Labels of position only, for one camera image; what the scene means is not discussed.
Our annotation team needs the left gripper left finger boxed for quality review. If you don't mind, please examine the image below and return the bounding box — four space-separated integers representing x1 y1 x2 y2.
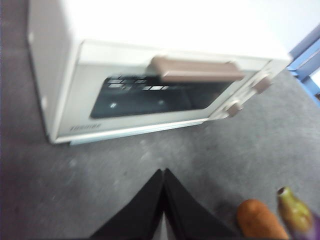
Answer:
89 168 165 240

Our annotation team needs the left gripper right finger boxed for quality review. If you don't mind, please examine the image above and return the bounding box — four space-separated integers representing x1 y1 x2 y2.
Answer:
163 168 238 240

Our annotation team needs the purple eggplant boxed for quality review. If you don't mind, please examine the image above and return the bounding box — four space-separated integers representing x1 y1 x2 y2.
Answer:
276 186 320 240

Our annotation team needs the oven door with beige handle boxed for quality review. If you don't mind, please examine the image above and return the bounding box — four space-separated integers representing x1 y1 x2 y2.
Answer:
56 41 272 141

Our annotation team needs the oven timer knob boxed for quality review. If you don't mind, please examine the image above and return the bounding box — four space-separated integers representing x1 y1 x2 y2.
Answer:
224 99 245 118

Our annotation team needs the oven temperature knob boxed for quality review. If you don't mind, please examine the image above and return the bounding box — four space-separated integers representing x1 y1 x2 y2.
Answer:
251 73 273 95

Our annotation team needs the cream Toshiba toaster oven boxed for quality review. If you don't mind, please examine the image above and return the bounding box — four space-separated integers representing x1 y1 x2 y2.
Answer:
26 0 293 146

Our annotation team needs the orange corn cob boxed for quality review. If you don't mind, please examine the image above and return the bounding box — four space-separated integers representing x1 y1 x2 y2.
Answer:
236 199 289 240

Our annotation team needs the blue metal frame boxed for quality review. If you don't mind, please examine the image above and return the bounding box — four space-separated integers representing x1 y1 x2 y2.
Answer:
287 23 320 101

